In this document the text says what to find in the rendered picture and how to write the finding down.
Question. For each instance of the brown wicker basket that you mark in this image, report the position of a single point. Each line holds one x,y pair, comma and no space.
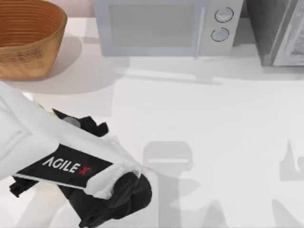
28,54

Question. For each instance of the microwave oven door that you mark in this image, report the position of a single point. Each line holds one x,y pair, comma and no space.
152,26

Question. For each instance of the pale microwave oven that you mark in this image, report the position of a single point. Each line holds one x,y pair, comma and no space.
228,47

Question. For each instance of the round microwave knob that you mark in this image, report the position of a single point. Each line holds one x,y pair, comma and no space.
220,35
224,14

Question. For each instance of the grey cabinet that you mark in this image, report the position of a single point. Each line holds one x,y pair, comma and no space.
261,31

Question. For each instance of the grey cabinet door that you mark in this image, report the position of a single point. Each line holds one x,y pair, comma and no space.
288,35

